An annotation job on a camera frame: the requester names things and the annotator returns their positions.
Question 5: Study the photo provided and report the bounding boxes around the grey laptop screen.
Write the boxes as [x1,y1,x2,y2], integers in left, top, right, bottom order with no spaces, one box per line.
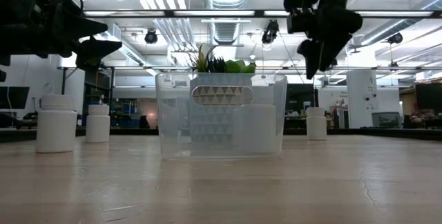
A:
[370,111,403,130]

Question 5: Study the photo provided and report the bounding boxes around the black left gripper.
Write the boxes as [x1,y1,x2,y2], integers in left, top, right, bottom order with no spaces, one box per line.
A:
[0,0,123,73]

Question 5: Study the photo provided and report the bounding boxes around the white plastic pill bottle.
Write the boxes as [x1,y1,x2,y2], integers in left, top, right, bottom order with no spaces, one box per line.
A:
[35,94,79,154]
[305,106,328,142]
[85,104,112,144]
[233,103,278,155]

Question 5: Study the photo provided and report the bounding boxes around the dark computer monitor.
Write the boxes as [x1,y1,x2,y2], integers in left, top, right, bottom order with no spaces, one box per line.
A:
[0,86,31,111]

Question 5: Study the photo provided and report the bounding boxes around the black cabinet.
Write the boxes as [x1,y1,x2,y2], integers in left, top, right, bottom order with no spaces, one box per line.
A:
[285,82,319,131]

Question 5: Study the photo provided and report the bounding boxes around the white pillar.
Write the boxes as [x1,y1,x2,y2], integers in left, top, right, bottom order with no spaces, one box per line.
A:
[345,68,379,130]

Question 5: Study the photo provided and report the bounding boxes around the black overhead frame beam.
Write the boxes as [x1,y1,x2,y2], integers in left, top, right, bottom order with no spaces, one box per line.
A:
[81,8,442,19]

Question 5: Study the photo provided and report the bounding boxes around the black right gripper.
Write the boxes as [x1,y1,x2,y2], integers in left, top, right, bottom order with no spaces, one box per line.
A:
[286,6,364,80]

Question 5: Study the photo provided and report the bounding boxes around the black hanging camera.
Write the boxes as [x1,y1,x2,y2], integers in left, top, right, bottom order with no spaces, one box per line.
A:
[144,28,160,45]
[387,31,404,46]
[260,19,280,46]

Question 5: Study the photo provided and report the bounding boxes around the black table edge rail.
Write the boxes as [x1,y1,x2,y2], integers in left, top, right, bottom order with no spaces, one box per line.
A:
[0,127,442,142]

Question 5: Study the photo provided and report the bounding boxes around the green artificial succulent plant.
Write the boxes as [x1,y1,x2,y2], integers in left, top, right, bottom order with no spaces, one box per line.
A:
[191,43,257,75]

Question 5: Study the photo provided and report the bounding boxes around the clear plastic basket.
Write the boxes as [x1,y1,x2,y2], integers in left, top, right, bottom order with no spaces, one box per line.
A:
[155,72,289,160]

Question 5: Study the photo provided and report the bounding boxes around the grey triangle-patterned plant pot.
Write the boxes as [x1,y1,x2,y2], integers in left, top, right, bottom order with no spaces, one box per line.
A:
[189,73,255,156]

